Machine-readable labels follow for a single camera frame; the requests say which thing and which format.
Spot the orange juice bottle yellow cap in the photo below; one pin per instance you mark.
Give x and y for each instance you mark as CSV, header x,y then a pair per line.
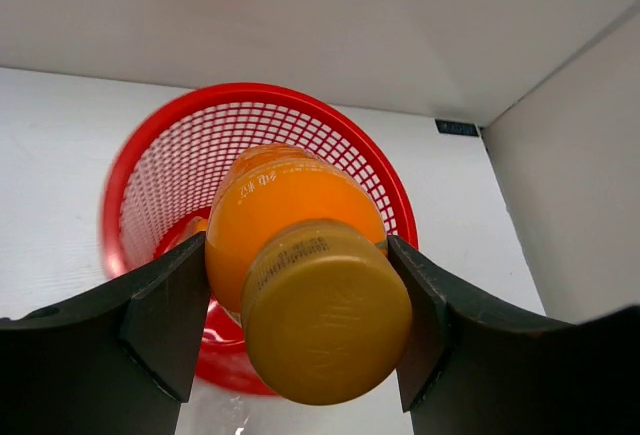
x,y
295,251

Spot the red mesh plastic bin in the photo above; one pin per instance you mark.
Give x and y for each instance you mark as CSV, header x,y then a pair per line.
x,y
172,166

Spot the crushed orange plastic bottle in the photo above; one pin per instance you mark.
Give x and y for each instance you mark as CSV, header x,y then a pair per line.
x,y
196,225

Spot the black label right table corner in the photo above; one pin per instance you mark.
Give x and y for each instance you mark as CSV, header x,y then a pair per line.
x,y
456,128

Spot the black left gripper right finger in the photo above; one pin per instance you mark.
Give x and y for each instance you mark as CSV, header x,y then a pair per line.
x,y
476,364

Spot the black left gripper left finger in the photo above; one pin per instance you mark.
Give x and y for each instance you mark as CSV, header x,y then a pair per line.
x,y
117,359

